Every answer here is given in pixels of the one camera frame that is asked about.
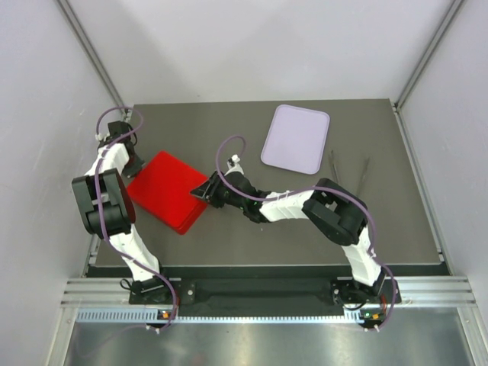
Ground red box lid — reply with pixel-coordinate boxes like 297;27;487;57
127;151;207;235

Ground metal tongs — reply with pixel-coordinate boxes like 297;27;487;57
328;149;371;197

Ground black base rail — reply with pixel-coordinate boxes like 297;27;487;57
120;267;401;317

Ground lavender plastic tray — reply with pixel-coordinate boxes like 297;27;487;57
261;104;330;175

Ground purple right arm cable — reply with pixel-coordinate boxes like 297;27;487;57
215;135;400;332

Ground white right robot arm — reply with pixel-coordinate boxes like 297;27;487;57
191;171;385;302

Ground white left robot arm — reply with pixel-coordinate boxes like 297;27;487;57
72;121;173;303

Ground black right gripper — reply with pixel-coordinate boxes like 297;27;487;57
191;171;247;210

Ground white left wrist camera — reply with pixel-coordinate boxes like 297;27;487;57
95;133;107;142

